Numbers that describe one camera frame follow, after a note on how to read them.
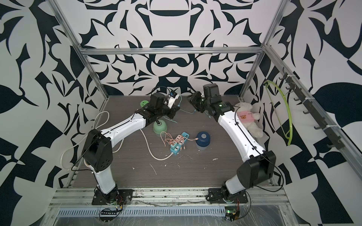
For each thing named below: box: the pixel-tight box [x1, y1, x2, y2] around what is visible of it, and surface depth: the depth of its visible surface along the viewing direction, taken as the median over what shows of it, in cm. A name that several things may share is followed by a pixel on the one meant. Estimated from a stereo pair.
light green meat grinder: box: [152, 119, 168, 134], surface depth 92 cm
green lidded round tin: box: [139, 99, 149, 108], surface depth 111 cm
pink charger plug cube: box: [175, 134, 183, 145], surface depth 90 cm
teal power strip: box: [170, 131, 190, 155], surface depth 91 cm
